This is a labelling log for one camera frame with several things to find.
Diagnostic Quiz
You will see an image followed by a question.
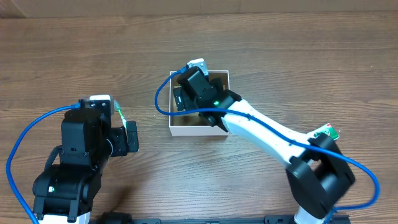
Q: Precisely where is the right blue cable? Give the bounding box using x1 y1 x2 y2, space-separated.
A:
154 67 381 224

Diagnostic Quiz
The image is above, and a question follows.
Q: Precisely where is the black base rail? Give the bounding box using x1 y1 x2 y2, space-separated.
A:
93 211 351 224

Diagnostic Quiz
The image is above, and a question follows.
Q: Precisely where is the blue cable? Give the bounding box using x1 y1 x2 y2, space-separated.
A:
154 67 381 224
6 103 82 224

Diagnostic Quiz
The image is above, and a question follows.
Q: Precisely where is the green soap box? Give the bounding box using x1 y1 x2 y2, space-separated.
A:
307 123 340 140

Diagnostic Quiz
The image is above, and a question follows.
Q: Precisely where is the green toothbrush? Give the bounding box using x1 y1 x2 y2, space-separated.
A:
114 100 127 128

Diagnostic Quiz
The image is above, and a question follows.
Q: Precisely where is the left blue cable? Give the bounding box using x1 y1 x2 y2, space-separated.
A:
6 103 82 224

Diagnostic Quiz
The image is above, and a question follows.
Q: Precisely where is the white cardboard box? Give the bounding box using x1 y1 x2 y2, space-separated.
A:
169 70 229 137

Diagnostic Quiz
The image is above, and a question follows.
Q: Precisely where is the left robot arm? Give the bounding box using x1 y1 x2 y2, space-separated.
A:
32 108 139 223

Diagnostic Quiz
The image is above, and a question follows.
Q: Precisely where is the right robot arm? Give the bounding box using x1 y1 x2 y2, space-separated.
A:
173 66 355 223

